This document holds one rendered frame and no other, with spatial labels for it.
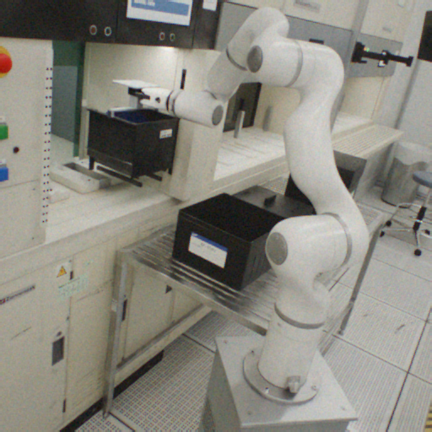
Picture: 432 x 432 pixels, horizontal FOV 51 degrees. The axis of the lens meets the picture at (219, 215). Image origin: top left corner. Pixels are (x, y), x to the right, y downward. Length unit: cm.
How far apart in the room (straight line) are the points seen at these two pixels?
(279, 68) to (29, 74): 56
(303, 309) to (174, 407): 119
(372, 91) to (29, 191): 357
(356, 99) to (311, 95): 340
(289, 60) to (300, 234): 35
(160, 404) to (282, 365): 107
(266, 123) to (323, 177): 211
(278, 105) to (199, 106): 171
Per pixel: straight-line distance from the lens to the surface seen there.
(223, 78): 125
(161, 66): 168
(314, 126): 97
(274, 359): 109
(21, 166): 121
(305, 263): 90
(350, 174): 205
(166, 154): 160
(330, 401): 117
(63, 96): 222
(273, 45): 98
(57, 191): 157
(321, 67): 104
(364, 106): 442
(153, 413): 206
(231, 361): 118
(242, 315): 133
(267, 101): 308
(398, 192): 512
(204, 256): 145
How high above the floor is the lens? 153
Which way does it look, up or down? 24 degrees down
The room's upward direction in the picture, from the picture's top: 11 degrees clockwise
